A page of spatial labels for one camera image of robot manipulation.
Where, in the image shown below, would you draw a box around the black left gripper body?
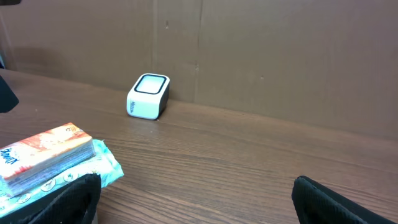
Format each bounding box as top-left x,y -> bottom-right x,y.
0,77 -> 19,113

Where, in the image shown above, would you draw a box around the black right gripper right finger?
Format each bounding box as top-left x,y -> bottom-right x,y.
292,175 -> 395,224

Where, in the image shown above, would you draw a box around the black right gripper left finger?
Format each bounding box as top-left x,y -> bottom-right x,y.
1,174 -> 101,224

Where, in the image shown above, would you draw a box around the teal wet wipes pack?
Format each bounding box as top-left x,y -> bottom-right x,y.
1,139 -> 124,218

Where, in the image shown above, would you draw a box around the orange tissue pack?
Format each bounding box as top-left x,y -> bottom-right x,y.
1,123 -> 95,196

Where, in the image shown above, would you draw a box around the white barcode scanner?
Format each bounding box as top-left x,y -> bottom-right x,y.
126,73 -> 170,120

